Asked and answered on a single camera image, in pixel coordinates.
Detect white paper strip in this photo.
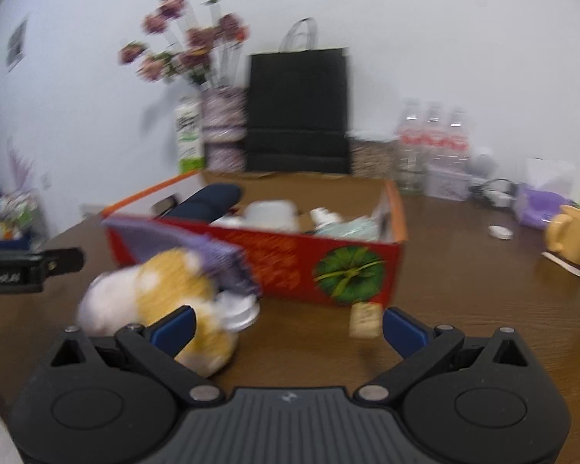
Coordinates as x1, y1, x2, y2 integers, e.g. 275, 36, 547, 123
541, 251, 580, 278

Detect navy blue case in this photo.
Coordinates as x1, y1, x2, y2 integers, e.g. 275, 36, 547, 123
167, 184, 245, 223

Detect red cardboard box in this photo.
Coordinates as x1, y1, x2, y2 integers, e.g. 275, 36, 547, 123
101, 170, 409, 307

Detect dried pink roses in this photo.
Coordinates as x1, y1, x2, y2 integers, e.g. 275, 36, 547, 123
118, 0, 249, 90

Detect wire storage cart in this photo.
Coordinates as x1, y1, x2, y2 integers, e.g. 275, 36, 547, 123
0, 191, 42, 252

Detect purple tissue box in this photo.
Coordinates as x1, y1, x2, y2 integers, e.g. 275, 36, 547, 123
514, 157, 575, 229

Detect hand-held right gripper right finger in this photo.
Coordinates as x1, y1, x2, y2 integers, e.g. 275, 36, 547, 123
355, 307, 532, 403

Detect white crumpled paper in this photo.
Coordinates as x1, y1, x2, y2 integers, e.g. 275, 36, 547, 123
310, 207, 341, 225

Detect iridescent clear plastic bag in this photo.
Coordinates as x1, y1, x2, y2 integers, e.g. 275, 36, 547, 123
314, 220, 382, 241

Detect white and yellow plush toy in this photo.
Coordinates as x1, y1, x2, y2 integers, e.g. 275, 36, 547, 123
76, 247, 240, 377

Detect clear drinking glass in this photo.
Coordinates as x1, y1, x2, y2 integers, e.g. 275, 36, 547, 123
397, 150, 426, 196

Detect white green milk carton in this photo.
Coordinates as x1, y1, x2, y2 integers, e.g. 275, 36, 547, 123
174, 97, 206, 175

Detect white floral tin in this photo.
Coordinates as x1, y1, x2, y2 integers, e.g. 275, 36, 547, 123
425, 164, 471, 201

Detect white bottle cap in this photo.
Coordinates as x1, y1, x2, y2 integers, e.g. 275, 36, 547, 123
217, 292, 260, 333

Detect black paper bag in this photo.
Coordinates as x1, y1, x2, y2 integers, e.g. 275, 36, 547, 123
245, 18, 351, 175

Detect yellow mug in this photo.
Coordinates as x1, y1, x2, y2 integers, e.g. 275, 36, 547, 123
543, 204, 580, 266

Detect purple mottled vase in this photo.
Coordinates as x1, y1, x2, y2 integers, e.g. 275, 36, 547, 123
200, 86, 248, 172

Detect small beige tile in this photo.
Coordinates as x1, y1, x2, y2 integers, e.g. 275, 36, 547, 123
349, 302, 383, 339

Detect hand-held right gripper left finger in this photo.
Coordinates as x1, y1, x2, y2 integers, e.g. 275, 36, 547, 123
51, 305, 225, 404

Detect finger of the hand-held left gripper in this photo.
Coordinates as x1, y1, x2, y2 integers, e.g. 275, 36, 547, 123
41, 247, 85, 278

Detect purple wall sticker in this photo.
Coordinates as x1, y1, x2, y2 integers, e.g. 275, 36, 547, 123
7, 138, 34, 194

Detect wooden desktop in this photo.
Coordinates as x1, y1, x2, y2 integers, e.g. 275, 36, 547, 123
0, 174, 580, 445

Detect purple knitted cloth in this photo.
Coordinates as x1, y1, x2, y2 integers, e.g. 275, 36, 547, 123
101, 217, 262, 295

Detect wall picture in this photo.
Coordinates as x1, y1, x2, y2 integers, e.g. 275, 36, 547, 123
6, 18, 29, 71

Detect black power cable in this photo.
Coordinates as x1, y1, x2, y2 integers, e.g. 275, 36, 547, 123
478, 178, 515, 194

